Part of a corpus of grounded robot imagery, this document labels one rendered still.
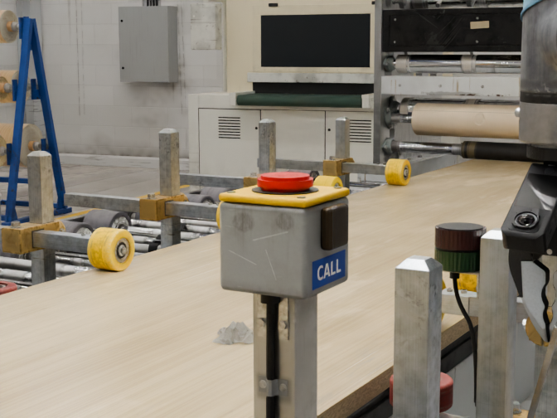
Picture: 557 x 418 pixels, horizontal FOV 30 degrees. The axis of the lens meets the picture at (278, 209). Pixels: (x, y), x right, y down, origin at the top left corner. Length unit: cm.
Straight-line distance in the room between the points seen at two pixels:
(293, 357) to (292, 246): 9
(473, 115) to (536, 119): 282
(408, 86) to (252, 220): 330
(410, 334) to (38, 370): 60
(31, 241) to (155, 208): 42
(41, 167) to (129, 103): 954
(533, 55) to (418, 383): 36
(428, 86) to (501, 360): 279
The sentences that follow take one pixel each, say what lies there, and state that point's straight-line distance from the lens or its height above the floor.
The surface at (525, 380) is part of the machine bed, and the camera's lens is 218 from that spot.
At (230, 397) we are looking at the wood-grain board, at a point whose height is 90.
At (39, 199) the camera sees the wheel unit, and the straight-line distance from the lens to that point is 215.
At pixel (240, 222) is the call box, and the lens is 72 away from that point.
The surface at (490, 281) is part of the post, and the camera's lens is 122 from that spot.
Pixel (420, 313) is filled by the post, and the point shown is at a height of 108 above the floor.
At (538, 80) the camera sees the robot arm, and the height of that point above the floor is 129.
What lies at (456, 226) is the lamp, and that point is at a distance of 124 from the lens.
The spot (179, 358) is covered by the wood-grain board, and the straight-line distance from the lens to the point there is 144.
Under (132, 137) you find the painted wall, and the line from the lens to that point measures 1168.
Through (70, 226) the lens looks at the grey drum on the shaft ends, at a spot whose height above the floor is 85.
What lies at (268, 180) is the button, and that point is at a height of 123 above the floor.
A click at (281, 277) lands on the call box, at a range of 71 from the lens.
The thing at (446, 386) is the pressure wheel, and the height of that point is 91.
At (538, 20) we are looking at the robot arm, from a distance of 110.
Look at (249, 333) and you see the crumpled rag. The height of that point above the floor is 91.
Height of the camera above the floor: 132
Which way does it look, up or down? 9 degrees down
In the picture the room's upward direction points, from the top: straight up
